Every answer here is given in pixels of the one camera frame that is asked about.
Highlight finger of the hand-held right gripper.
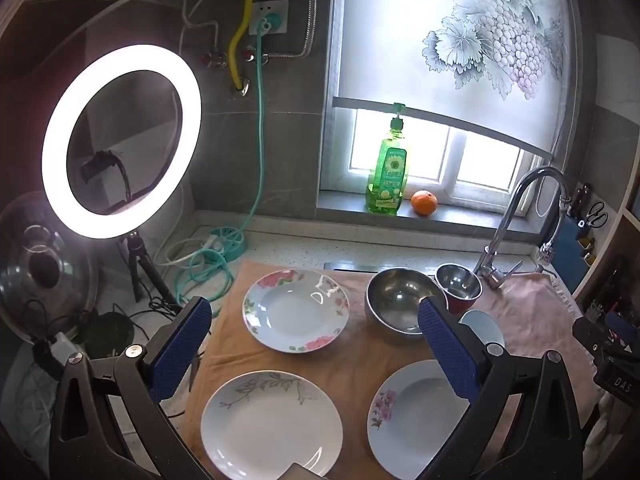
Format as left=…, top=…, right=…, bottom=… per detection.
left=572, top=316, right=640, bottom=402

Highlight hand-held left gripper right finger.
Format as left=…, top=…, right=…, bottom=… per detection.
left=416, top=297, right=586, bottom=480

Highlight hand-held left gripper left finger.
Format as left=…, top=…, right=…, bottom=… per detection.
left=50, top=296, right=213, bottom=480

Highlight pale blue ceramic bowl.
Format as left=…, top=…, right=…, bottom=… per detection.
left=457, top=309, right=506, bottom=348

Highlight small red steel bowl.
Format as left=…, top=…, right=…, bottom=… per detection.
left=435, top=263, right=483, bottom=315

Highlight large stainless steel bowl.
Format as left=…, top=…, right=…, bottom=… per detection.
left=364, top=268, right=449, bottom=346

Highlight purple blossom print plate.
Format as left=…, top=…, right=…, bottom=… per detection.
left=367, top=360, right=473, bottom=480

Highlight green leaf print plate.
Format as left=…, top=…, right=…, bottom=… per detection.
left=201, top=371, right=344, bottom=480

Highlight pink rose rim plate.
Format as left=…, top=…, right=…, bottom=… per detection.
left=242, top=268, right=351, bottom=353

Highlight orange towel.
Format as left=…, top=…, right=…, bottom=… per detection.
left=185, top=260, right=501, bottom=480

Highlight pink towel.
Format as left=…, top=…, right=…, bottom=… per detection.
left=450, top=270, right=601, bottom=411

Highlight round teal power strip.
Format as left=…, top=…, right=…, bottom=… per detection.
left=209, top=227, right=247, bottom=263

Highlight white power adapter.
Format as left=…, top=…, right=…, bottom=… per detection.
left=47, top=332, right=77, bottom=359

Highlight chrome kitchen faucet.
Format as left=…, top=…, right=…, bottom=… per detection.
left=472, top=166, right=572, bottom=291

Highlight wooden shelf unit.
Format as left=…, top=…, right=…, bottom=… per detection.
left=570, top=35, right=640, bottom=311

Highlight blue knife holder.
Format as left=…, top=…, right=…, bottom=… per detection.
left=555, top=205, right=601, bottom=281

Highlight orange fruit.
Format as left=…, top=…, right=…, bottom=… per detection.
left=411, top=190, right=438, bottom=217

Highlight grey window sill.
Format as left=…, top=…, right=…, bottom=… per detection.
left=316, top=190, right=533, bottom=241

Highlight green dish soap bottle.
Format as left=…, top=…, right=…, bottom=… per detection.
left=367, top=102, right=410, bottom=215

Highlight black gooseneck phone holder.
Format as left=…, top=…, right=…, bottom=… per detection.
left=81, top=150, right=137, bottom=202

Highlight grape print roller blind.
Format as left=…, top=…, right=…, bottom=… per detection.
left=332, top=0, right=571, bottom=157

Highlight thin black cable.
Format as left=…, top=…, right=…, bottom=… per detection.
left=112, top=287, right=183, bottom=323

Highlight black handle scissors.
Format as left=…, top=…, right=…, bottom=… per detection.
left=580, top=201, right=608, bottom=228

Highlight white frame window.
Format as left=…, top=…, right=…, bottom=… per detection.
left=320, top=105, right=542, bottom=218

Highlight white ring light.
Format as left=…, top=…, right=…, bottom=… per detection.
left=41, top=44, right=202, bottom=237

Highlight teal power cable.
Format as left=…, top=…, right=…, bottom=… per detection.
left=172, top=15, right=274, bottom=318

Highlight yellow gas hose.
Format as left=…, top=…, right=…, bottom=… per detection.
left=228, top=0, right=257, bottom=97

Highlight thin white hose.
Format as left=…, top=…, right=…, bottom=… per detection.
left=181, top=0, right=222, bottom=56

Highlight white wall socket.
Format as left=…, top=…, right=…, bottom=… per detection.
left=248, top=0, right=290, bottom=36

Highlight braided metal hose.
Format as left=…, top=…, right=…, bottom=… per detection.
left=270, top=0, right=321, bottom=58

